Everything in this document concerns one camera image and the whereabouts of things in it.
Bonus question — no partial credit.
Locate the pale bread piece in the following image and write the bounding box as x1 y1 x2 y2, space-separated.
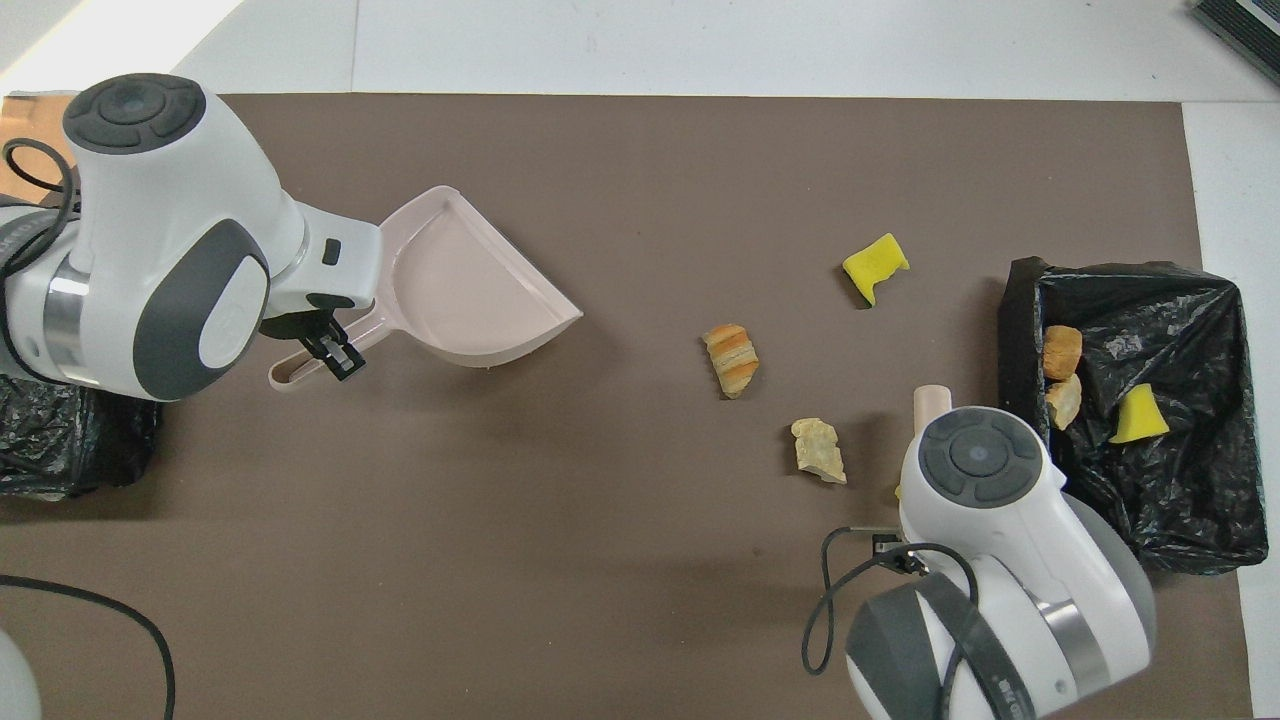
790 418 848 486

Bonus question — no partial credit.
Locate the beige plastic dustpan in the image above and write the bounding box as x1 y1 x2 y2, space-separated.
267 185 584 393

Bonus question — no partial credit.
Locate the brown bread roll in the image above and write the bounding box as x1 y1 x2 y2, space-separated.
1042 325 1084 381

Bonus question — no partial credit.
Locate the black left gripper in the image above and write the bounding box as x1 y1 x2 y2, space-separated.
260 293 367 383

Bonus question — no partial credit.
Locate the small yellow sponge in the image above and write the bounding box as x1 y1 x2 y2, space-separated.
1109 383 1170 445

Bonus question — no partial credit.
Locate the large yellow sponge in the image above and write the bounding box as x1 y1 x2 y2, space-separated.
842 232 911 308

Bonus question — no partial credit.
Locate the dark ribbed device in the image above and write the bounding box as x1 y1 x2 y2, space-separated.
1192 0 1280 87

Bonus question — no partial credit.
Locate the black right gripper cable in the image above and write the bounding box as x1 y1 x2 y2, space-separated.
802 525 986 720

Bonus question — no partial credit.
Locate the black bag lined bin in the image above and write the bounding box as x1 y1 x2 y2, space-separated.
0 375 161 501
997 256 1269 586

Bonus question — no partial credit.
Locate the brown table mat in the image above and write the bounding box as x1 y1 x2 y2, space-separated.
0 93 1256 720

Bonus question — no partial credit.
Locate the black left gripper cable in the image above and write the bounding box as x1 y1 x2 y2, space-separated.
0 138 176 720

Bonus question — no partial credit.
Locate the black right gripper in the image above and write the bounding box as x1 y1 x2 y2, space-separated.
872 533 926 576

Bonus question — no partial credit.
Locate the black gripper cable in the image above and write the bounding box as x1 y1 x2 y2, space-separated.
802 525 986 720
0 138 176 720

